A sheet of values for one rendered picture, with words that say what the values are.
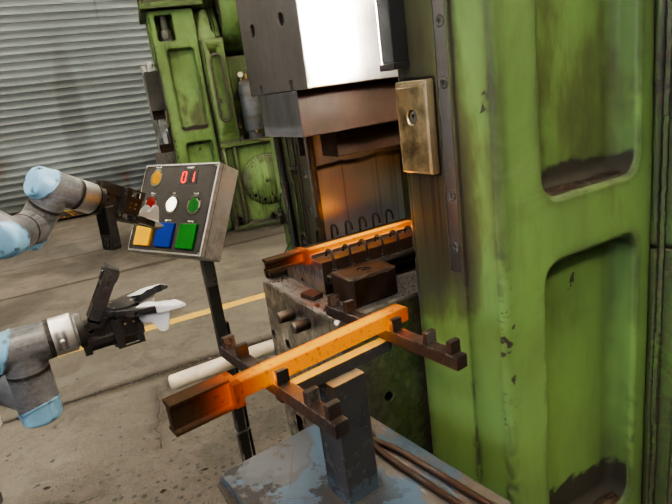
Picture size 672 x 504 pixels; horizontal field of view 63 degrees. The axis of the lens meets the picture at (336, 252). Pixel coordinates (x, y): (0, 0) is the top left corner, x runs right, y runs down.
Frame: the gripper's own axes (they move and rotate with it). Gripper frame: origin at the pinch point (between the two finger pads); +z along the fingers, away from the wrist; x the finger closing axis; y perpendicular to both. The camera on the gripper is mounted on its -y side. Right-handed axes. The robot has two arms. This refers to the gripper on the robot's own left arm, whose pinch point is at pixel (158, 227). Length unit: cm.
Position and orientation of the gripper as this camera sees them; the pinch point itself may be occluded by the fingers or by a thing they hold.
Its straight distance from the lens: 158.8
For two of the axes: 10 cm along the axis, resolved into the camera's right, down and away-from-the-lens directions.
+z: 5.5, 2.1, 8.1
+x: -8.2, -0.6, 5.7
